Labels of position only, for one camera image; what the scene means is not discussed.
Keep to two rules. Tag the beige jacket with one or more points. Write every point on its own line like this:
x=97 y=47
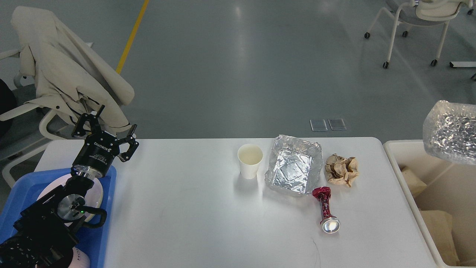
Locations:
x=70 y=77

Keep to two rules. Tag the cream plastic bin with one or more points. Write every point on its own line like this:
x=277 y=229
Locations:
x=450 y=188

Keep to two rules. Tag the red foil wrapped glass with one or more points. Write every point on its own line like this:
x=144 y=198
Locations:
x=329 y=223

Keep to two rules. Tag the clear floor plate left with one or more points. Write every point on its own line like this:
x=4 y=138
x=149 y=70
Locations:
x=318 y=125

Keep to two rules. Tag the white table leg base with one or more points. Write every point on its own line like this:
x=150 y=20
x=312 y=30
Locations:
x=462 y=64

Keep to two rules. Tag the aluminium foil tray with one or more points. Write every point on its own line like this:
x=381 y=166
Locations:
x=294 y=166

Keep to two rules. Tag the clear floor plate right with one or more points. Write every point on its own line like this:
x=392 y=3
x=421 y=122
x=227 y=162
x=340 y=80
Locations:
x=337 y=124

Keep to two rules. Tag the person in dark clothes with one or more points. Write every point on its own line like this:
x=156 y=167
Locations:
x=8 y=102

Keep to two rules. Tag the clear floor plate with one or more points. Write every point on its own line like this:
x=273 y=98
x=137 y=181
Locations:
x=337 y=124
x=318 y=125

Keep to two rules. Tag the white office chair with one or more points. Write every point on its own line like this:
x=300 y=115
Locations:
x=33 y=128

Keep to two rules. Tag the blue plastic tray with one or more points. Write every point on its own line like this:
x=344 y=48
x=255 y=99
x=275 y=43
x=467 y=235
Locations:
x=27 y=189

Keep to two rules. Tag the crumpled brown paper ball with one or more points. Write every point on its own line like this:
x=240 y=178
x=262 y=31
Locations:
x=341 y=170

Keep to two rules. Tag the white paper cup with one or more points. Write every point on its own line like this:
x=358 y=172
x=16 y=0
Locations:
x=250 y=157

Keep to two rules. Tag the white chair with castors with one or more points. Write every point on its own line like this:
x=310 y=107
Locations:
x=420 y=13

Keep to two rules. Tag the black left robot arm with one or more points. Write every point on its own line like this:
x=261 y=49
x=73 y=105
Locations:
x=46 y=230

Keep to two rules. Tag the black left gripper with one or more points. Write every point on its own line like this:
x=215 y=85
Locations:
x=96 y=152

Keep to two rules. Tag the pink plate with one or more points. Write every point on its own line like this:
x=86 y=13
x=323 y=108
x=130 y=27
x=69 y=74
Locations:
x=93 y=197

